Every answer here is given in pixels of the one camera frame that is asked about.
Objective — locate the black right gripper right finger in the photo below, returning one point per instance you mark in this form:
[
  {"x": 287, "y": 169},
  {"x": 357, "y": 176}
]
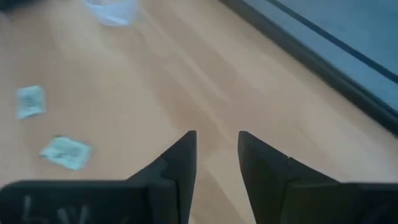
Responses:
[{"x": 311, "y": 202}]

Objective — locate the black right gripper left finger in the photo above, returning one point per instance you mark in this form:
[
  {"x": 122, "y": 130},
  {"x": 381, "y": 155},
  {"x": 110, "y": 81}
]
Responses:
[{"x": 93, "y": 202}]

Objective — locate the green stevia packet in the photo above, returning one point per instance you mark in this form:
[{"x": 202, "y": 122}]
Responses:
[
  {"x": 30, "y": 102},
  {"x": 66, "y": 153}
]

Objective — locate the clear plastic bowl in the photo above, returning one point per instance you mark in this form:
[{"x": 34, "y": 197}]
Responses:
[{"x": 112, "y": 14}]

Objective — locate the black table frame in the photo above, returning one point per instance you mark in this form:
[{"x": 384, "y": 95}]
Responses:
[{"x": 311, "y": 59}]

